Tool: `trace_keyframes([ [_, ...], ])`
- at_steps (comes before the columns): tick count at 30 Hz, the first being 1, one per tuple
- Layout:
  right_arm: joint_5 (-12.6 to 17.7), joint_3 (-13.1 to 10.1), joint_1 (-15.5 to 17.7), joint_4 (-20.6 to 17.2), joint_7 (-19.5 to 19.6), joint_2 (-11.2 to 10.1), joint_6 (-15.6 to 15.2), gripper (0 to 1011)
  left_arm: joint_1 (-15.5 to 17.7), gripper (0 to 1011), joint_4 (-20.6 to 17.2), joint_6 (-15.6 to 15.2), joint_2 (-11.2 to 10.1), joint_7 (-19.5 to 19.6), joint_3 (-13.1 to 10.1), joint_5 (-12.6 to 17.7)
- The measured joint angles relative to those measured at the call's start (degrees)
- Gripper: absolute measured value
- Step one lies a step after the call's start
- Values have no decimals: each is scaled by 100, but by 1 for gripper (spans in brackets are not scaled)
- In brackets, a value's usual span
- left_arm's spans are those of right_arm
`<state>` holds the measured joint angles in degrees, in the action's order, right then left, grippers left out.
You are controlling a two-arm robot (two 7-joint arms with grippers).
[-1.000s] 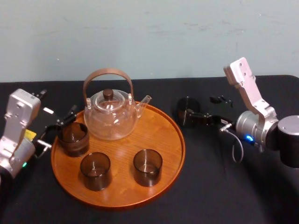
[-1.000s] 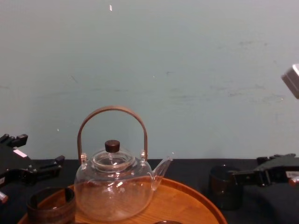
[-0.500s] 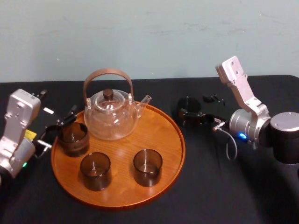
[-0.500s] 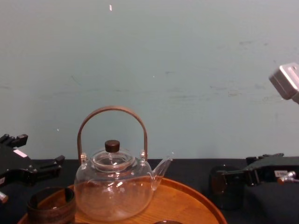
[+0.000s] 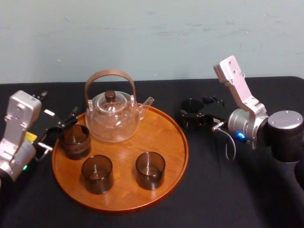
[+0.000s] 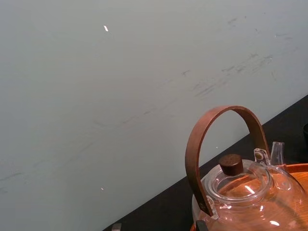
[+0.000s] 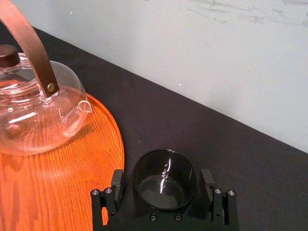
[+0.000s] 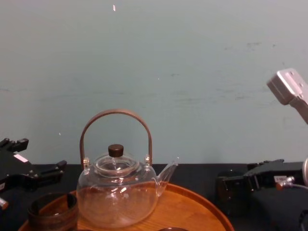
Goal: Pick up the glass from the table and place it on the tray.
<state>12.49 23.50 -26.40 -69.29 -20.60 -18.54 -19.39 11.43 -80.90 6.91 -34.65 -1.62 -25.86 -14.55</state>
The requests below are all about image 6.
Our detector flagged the round orange wooden tray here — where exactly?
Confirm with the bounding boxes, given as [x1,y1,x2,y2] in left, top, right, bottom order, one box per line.
[189,163,308,231]

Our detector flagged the glass lid with wooden knob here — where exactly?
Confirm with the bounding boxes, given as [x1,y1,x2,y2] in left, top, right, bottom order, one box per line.
[206,154,274,203]

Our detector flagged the glass teapot with wooden handle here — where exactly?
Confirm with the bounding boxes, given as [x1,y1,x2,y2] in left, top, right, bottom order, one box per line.
[184,104,308,231]

